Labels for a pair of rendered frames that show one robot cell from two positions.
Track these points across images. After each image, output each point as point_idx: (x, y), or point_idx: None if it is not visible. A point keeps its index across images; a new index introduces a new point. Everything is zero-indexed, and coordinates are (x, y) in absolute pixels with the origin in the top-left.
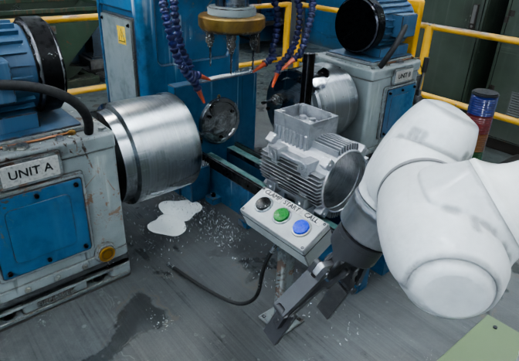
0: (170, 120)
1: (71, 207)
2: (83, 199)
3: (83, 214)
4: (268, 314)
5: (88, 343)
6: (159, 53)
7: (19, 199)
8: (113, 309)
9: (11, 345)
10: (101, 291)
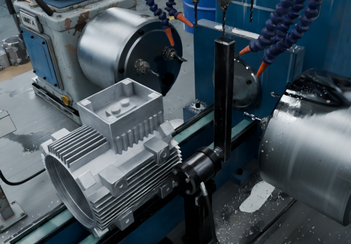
0: (108, 37)
1: (45, 55)
2: (49, 55)
3: (51, 64)
4: (14, 206)
5: (20, 127)
6: None
7: (28, 33)
8: (46, 128)
9: (28, 103)
10: (65, 119)
